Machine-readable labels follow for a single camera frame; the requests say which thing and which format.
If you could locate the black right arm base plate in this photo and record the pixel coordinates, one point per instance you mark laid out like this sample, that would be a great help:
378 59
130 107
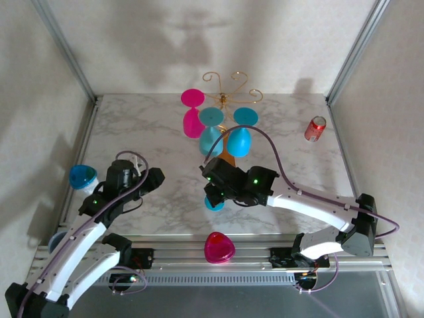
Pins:
281 258

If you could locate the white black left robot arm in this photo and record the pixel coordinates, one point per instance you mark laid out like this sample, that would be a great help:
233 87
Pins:
83 242

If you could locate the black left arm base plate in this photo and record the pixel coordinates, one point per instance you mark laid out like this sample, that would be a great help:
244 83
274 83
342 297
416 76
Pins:
144 258

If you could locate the black controller board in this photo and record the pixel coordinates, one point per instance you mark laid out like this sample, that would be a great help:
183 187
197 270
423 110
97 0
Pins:
124 280
306 280

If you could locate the pink plastic wine glass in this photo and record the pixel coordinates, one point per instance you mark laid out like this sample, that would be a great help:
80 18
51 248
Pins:
192 96

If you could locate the light teal plastic wine glass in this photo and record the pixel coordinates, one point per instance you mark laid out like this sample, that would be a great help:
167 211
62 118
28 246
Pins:
209 116

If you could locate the grey blue measuring cup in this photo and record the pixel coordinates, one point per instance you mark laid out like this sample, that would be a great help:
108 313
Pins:
58 242

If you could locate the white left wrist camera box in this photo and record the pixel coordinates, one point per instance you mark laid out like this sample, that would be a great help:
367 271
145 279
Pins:
137 165

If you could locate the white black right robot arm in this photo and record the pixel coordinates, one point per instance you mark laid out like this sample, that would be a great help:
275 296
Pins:
314 208

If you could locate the blue translucent bowl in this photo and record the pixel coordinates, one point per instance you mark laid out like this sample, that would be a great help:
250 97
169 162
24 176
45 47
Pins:
81 175

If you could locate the blue plastic wine glass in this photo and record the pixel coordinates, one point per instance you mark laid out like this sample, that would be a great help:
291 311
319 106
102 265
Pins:
213 206
238 144

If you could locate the aluminium frame rails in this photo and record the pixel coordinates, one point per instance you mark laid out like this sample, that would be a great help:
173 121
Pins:
185 255

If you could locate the aluminium frame post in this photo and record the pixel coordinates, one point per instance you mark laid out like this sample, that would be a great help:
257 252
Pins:
357 49
66 49

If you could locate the red soda can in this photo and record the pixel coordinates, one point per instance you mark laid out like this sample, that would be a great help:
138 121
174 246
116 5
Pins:
315 130

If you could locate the grey metal panel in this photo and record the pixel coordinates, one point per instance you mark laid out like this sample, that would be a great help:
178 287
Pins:
215 302

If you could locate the magenta translucent heart bowl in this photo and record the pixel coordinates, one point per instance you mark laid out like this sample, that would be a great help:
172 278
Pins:
218 248

